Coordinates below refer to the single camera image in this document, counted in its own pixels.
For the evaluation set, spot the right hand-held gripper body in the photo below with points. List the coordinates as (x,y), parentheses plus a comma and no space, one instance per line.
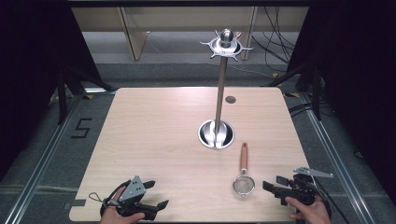
(300,189)

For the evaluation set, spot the aluminium floor rail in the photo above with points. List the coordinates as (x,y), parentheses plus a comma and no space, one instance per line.
(339,155)
(40,168)

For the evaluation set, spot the person's right hand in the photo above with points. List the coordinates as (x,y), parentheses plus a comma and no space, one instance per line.
(313,214)

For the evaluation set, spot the person's left hand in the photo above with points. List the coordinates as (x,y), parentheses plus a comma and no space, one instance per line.
(109,214)

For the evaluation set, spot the black tape strip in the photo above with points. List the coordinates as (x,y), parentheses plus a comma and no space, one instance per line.
(76,202)

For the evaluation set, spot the metal utensil rack with hooks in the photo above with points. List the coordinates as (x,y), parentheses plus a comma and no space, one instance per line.
(220,93)

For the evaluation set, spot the beige wooden furniture panel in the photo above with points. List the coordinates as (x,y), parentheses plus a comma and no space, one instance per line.
(134,34)
(250,31)

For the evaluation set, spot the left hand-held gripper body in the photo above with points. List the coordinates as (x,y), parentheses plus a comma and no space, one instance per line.
(133,189)

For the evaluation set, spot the black curtain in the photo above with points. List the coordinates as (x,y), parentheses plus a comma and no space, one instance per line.
(358,77)
(34,77)

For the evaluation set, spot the grey round table grommet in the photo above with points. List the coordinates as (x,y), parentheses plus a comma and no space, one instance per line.
(230,99)

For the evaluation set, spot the black metal stand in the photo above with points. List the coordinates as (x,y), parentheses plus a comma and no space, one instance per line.
(62,96)
(316,93)

